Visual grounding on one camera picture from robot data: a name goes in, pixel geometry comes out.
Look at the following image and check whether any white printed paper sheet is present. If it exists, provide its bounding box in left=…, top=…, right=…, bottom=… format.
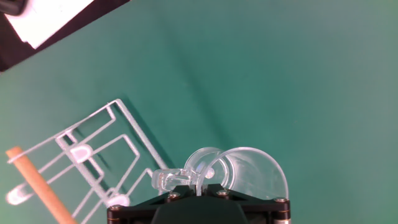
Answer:
left=4, top=0, right=94, bottom=50

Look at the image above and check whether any green table mat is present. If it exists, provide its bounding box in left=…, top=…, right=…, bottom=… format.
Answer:
left=0, top=0, right=398, bottom=224

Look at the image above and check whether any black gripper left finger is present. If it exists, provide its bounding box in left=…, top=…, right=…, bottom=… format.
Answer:
left=107, top=184, right=200, bottom=224

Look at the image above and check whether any clear glass cup with handle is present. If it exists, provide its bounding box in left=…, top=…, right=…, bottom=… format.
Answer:
left=151, top=146, right=289, bottom=202

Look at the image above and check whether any white wire cup rack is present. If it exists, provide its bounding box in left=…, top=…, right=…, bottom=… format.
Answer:
left=4, top=98, right=170, bottom=224

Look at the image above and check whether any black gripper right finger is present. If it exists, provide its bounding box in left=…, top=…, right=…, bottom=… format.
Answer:
left=201, top=183, right=292, bottom=224

